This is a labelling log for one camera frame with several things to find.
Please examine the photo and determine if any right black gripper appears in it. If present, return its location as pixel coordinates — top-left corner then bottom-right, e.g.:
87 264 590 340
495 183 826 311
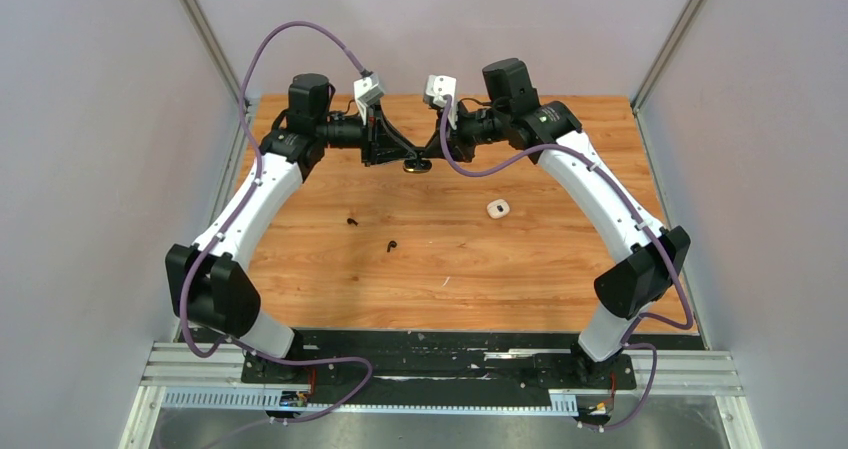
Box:
424 98 509 164

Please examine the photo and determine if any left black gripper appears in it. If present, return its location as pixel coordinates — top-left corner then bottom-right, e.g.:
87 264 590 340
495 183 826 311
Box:
315 100 416 167

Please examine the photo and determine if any black earbud charging case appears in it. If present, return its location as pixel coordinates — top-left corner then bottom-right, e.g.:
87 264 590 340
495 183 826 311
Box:
403 158 432 174

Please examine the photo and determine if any white earbud charging case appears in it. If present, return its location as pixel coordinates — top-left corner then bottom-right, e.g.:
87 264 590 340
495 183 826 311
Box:
486 199 511 220

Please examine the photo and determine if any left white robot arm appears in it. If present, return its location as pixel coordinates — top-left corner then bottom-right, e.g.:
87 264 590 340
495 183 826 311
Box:
165 71 414 382

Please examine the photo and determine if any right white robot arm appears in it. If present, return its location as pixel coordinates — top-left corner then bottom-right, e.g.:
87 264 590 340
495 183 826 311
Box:
423 58 691 387

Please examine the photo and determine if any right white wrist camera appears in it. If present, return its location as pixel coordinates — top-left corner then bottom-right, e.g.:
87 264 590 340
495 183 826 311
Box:
423 74 458 129

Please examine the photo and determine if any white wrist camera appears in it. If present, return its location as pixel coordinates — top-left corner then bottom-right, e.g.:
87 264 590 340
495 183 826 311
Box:
423 74 458 129
353 72 385 125

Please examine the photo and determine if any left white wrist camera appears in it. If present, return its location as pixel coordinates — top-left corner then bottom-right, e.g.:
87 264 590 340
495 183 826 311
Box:
353 72 385 125

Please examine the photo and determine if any left aluminium frame post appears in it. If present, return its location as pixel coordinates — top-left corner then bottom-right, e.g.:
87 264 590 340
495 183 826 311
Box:
179 0 251 111

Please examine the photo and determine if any aluminium frame post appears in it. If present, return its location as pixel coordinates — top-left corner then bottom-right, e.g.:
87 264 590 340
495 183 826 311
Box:
630 0 707 115
179 0 251 111

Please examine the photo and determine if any white slotted cable duct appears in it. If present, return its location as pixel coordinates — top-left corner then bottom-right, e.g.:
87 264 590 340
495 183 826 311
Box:
160 390 579 417

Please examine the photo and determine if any right aluminium frame post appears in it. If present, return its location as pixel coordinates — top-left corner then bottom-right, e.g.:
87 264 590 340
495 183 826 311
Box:
630 0 707 115

